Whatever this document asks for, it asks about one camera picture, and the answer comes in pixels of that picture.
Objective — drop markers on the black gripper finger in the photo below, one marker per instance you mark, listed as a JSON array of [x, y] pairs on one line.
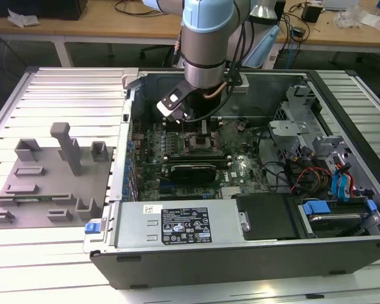
[[204, 126]]

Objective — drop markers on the black plastic drive cover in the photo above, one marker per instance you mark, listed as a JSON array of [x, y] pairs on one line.
[[266, 218]]

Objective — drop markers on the flat white carton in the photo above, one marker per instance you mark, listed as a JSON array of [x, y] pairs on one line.
[[378, 23]]

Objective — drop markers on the open black PC case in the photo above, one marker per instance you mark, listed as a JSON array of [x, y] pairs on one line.
[[209, 269]]

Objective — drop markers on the black graphics card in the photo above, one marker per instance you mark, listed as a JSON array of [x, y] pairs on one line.
[[193, 174]]

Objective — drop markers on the small black box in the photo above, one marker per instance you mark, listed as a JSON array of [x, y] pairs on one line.
[[310, 12]]

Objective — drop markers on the green motherboard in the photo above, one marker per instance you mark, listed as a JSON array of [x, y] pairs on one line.
[[244, 172]]

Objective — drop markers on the large black box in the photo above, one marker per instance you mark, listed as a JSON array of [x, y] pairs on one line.
[[35, 8]]

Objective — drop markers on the grey power supply with label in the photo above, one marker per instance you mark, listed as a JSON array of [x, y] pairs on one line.
[[136, 228]]

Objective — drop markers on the silver chipset heatsink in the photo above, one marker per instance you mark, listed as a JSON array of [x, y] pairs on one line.
[[231, 192]]

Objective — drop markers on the crumpled clear plastic bag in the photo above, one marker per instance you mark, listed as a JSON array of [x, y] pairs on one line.
[[22, 17]]

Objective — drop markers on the white box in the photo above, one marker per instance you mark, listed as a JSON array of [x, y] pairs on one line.
[[339, 3]]

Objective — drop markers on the grey parts rack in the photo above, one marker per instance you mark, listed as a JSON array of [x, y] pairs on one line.
[[50, 196]]

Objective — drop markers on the clear plastic bags pile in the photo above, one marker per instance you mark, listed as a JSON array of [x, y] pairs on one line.
[[348, 17]]

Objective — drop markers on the silver metal drive cage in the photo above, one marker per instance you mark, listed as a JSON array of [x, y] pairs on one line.
[[285, 126]]

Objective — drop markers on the RAM slot with white latches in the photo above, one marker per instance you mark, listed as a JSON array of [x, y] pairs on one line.
[[218, 119], [223, 164], [218, 125], [223, 157]]

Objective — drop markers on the small power adapter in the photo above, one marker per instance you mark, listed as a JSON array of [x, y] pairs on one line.
[[299, 31]]

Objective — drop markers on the hard disk in blue carrier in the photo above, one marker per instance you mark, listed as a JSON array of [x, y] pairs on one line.
[[316, 207]]

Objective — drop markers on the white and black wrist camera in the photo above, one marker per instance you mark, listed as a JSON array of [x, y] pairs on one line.
[[172, 101]]

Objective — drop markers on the blue case latch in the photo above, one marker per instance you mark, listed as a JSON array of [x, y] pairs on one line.
[[92, 228]]

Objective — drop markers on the silver coin battery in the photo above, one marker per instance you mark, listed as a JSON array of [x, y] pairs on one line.
[[240, 126]]

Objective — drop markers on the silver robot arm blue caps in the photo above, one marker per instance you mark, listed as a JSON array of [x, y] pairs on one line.
[[206, 47]]

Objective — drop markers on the silver CPU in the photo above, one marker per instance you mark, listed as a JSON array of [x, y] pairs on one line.
[[192, 145]]

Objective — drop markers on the CPU socket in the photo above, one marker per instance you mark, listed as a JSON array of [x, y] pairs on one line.
[[187, 139]]

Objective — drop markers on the wooden desk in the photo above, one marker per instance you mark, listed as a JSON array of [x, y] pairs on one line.
[[335, 35], [82, 28]]

